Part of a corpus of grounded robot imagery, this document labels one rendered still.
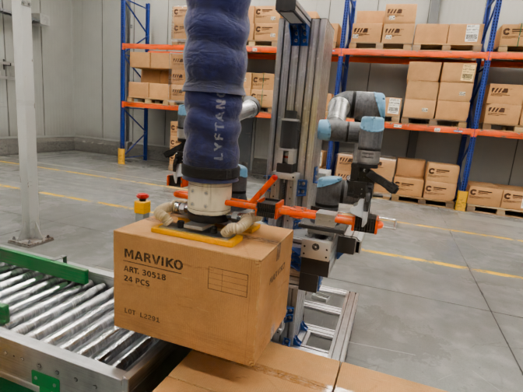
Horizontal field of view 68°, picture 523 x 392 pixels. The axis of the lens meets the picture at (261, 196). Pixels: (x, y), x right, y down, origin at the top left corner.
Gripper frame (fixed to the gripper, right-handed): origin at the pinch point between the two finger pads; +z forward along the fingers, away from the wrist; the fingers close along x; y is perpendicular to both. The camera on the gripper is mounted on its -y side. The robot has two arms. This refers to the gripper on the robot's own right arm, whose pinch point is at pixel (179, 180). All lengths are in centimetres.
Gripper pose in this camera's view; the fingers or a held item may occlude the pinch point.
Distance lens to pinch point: 190.0
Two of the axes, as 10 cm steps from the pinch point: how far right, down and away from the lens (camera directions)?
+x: 3.4, -1.7, 9.2
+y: 9.4, 1.5, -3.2
